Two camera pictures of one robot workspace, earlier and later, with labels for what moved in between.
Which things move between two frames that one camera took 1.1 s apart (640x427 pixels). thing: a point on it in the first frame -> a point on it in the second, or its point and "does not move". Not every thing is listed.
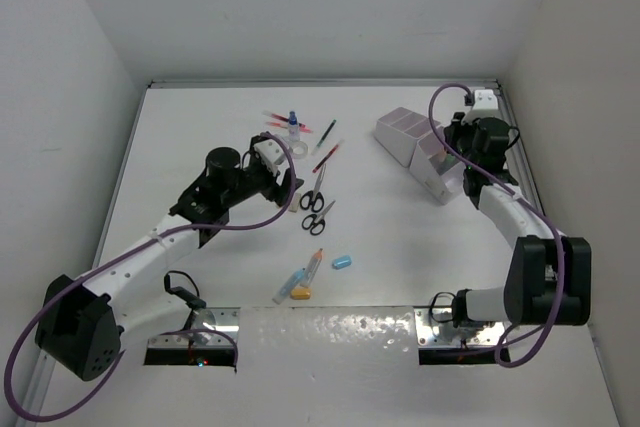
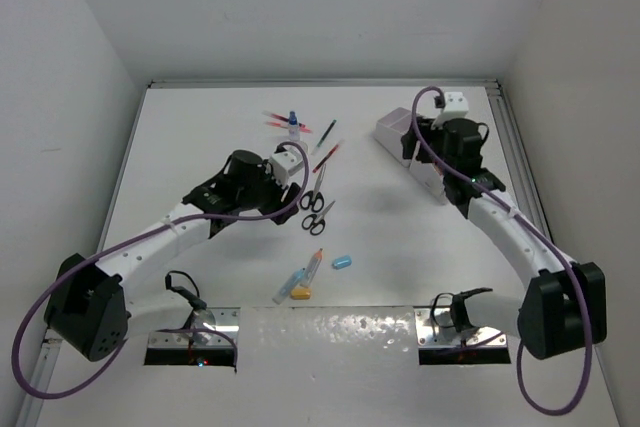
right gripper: (456, 127) -> (424, 129)
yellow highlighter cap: (301, 293) does not move
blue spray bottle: (294, 129) does not move
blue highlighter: (293, 280) does not move
